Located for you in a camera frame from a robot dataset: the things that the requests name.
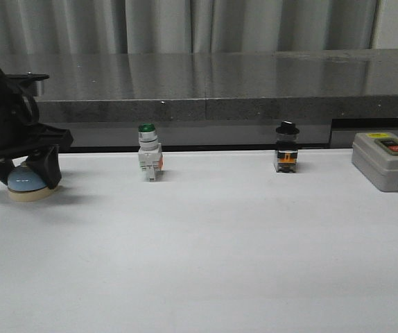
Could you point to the grey on-off switch box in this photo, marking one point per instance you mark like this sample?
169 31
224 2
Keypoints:
375 155

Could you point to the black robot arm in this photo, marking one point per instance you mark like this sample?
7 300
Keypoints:
9 91

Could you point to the black rotary selector switch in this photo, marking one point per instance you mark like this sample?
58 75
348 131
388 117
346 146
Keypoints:
286 151

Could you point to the grey curtain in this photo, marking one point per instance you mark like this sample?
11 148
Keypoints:
37 27

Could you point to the blue and cream call bell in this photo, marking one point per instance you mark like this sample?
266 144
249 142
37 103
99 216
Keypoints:
25 185

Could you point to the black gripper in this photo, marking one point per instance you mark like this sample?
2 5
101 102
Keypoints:
22 134

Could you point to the green pushbutton switch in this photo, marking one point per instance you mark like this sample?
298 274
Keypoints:
150 151

